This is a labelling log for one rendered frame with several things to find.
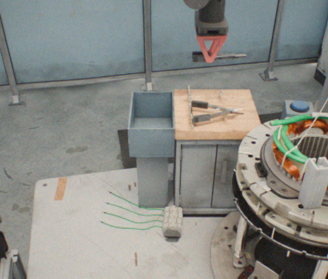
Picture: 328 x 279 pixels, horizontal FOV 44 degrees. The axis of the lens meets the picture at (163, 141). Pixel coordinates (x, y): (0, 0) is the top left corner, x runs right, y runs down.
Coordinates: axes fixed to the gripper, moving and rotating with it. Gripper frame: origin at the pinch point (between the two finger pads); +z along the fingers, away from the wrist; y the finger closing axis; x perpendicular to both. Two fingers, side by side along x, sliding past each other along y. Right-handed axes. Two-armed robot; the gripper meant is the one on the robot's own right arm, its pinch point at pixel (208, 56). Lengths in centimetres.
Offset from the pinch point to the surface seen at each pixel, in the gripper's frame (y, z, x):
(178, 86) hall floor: -195, 122, 3
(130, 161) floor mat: -101, 118, -30
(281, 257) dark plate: 27, 40, 17
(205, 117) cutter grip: 11.6, 9.2, -1.5
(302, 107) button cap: 0.4, 14.5, 24.8
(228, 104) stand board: 2.4, 12.1, 5.3
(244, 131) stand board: 13.6, 12.0, 7.2
